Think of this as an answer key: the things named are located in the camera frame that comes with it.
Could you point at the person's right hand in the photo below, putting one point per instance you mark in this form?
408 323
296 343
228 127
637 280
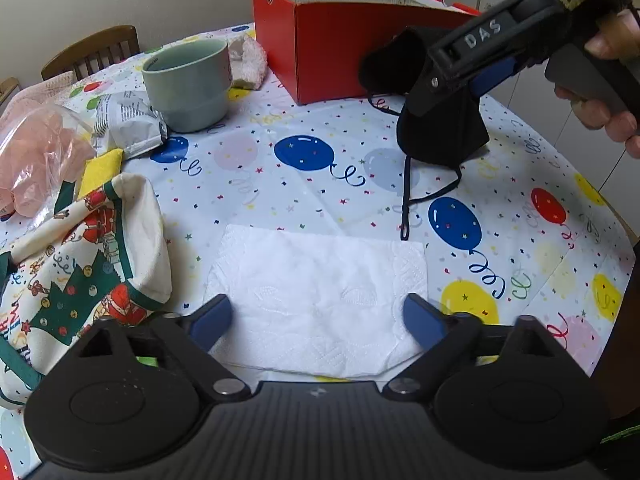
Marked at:
607 45

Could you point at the silver white snack packet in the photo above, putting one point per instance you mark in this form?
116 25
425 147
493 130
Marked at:
135 130

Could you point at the red cardboard box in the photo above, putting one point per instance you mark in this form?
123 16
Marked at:
325 45

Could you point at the balloon print tablecloth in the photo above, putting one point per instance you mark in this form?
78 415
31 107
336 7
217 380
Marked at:
325 195

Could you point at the yellow cloth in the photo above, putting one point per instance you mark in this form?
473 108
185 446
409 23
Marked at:
102 170

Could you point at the wooden chair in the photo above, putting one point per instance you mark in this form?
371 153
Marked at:
100 42
7 91

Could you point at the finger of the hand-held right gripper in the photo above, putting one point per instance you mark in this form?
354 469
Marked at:
425 95
492 77

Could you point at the black face mask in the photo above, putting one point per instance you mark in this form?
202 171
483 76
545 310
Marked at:
445 135

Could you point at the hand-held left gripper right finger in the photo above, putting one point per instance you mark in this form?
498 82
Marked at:
422 321

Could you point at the white paper towel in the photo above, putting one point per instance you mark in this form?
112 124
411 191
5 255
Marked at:
310 285

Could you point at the grey-green cup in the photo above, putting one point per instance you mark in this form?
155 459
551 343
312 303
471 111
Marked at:
190 95

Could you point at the clear plastic bag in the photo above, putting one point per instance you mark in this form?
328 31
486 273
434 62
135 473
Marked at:
75 125

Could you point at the pink mesh bath pouf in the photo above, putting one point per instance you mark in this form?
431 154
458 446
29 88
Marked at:
35 150

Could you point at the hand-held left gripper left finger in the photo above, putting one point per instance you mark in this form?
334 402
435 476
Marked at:
212 321

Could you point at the christmas print cloth bag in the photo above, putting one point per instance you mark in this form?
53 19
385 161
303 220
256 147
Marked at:
85 270

